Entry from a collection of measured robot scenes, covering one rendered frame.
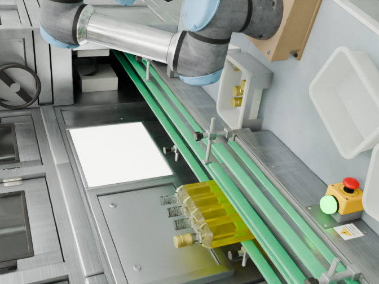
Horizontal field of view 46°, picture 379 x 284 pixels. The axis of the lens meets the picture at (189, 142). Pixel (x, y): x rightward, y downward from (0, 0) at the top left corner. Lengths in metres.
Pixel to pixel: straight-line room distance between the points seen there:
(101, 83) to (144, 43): 1.06
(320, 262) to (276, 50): 0.56
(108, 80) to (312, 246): 1.48
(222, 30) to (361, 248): 0.62
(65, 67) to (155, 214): 0.88
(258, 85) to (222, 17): 0.35
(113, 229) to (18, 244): 0.29
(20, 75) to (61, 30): 0.79
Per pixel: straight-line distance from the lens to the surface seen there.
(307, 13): 1.26
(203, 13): 1.14
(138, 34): 1.25
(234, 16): 1.18
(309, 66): 1.30
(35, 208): 1.60
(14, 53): 2.06
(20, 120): 2.10
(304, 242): 1.11
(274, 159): 1.33
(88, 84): 2.27
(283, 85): 1.40
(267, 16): 1.22
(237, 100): 1.55
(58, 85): 2.12
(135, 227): 1.45
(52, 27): 1.33
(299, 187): 1.24
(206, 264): 1.36
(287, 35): 1.26
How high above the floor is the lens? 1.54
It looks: 22 degrees down
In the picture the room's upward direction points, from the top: 97 degrees counter-clockwise
